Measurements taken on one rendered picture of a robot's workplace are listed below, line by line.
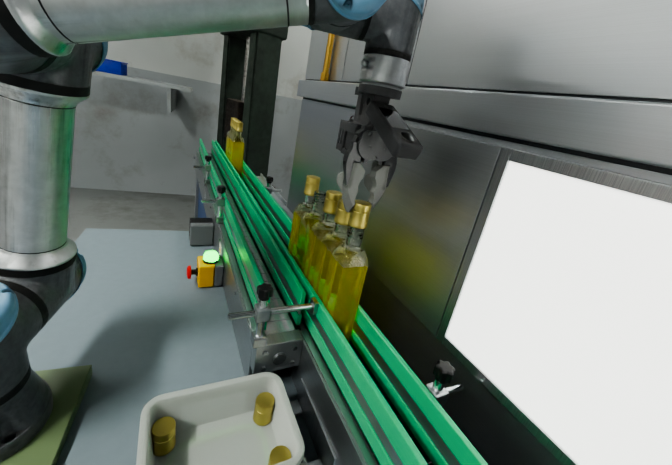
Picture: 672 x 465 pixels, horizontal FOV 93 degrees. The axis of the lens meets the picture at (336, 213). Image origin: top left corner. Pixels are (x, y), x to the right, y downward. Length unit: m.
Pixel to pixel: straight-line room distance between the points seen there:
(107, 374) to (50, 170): 0.42
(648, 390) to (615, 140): 0.26
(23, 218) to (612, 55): 0.82
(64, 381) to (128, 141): 3.46
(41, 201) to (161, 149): 3.46
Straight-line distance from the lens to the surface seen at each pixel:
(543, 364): 0.52
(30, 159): 0.62
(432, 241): 0.60
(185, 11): 0.40
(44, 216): 0.66
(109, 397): 0.80
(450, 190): 0.58
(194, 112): 3.98
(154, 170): 4.14
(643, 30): 0.52
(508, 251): 0.52
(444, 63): 0.69
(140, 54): 4.03
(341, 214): 0.61
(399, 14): 0.54
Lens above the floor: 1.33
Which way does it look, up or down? 19 degrees down
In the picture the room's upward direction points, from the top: 11 degrees clockwise
